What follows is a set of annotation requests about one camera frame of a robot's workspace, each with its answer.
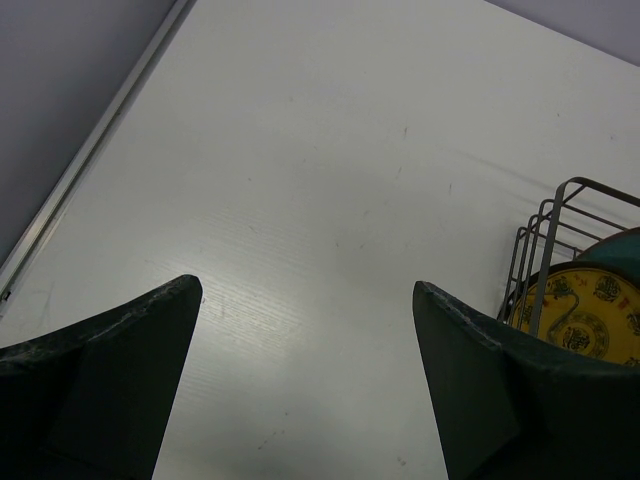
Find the grey plate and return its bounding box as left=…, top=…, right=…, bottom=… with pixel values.
left=573, top=227, right=639, bottom=287

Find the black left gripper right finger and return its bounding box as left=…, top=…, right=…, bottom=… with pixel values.
left=412, top=281, right=639, bottom=479

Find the yellow patterned plate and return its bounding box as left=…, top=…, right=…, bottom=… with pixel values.
left=506, top=259, right=640, bottom=368

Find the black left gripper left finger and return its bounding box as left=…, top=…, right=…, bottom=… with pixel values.
left=1, top=275, right=202, bottom=479

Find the grey wire dish rack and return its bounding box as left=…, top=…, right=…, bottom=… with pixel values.
left=497, top=177, right=639, bottom=334

